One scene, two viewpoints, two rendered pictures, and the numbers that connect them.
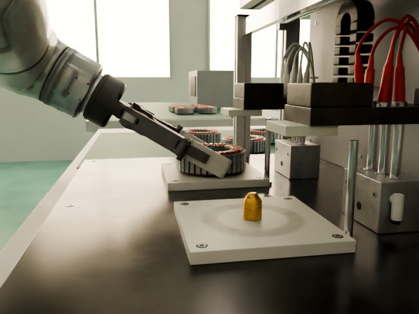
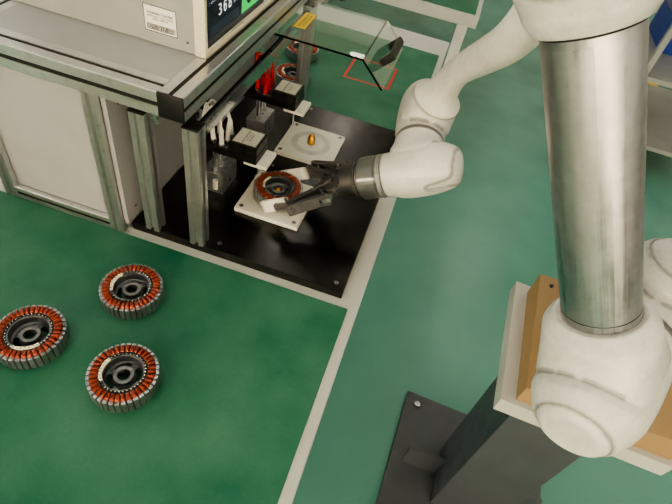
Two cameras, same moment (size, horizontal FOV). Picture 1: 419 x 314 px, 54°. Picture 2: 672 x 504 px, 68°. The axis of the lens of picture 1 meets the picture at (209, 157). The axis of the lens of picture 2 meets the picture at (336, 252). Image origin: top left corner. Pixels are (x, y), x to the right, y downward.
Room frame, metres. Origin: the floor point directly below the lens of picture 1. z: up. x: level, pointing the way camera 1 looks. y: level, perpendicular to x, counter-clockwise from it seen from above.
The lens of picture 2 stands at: (1.43, 0.41, 1.56)
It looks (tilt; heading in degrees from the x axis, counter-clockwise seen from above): 46 degrees down; 197
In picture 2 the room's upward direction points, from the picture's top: 13 degrees clockwise
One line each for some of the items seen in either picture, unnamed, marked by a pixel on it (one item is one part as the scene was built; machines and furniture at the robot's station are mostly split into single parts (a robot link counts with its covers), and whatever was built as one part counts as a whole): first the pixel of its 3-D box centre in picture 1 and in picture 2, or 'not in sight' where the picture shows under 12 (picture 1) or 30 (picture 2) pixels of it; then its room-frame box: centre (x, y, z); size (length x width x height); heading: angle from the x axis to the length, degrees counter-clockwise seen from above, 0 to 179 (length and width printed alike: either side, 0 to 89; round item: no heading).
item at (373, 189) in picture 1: (380, 197); (260, 122); (0.43, -0.19, 0.80); 0.08 x 0.05 x 0.06; 10
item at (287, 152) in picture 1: (295, 157); (220, 173); (0.67, -0.14, 0.80); 0.08 x 0.05 x 0.06; 10
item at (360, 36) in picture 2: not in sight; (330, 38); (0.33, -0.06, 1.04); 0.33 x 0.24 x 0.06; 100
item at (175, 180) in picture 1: (210, 173); (277, 198); (0.64, 0.00, 0.78); 0.15 x 0.15 x 0.01; 10
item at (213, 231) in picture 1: (252, 223); (310, 144); (0.41, -0.04, 0.78); 0.15 x 0.15 x 0.01; 10
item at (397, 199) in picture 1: (396, 209); not in sight; (0.39, -0.18, 0.80); 0.01 x 0.01 x 0.03; 10
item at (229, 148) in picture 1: (211, 158); (278, 190); (0.64, 0.00, 0.80); 0.11 x 0.11 x 0.04
